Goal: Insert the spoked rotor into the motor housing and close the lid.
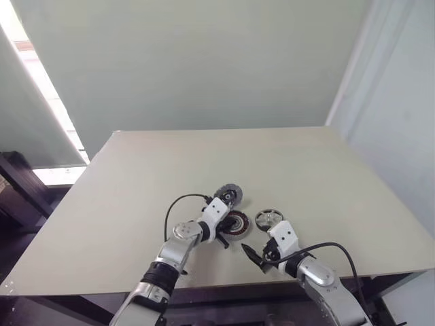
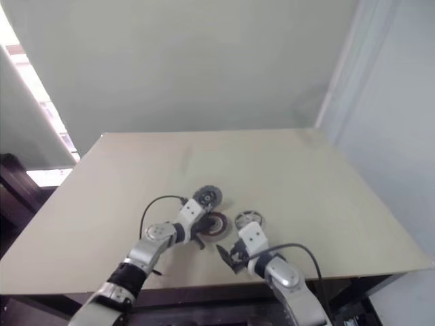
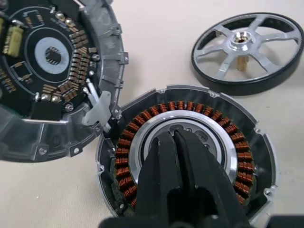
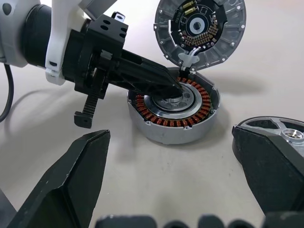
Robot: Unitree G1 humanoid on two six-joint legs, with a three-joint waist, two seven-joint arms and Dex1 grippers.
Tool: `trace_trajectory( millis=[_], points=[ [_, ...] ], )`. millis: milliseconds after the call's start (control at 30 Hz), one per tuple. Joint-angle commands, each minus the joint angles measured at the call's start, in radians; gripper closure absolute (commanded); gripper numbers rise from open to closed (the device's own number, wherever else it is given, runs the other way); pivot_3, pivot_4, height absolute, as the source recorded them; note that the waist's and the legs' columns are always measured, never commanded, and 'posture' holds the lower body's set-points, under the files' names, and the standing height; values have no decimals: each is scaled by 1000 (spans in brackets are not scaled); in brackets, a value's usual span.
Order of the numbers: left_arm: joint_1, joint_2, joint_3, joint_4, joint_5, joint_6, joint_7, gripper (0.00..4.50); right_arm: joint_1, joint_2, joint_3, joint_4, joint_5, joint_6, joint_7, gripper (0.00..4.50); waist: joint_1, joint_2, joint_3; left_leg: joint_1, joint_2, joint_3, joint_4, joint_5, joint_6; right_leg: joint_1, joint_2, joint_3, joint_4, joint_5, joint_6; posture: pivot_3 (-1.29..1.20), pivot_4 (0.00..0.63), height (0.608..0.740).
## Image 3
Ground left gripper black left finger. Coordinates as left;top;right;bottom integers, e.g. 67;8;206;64
135;131;185;217

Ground motor cover with circuit board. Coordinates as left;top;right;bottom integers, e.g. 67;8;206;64
0;0;132;165

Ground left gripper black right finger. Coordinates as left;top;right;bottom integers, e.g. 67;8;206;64
174;129;251;225

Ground motor stator housing copper coils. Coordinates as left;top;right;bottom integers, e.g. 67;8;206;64
95;83;279;228

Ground spoked silver black motor rotor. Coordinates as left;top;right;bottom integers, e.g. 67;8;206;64
190;12;304;96

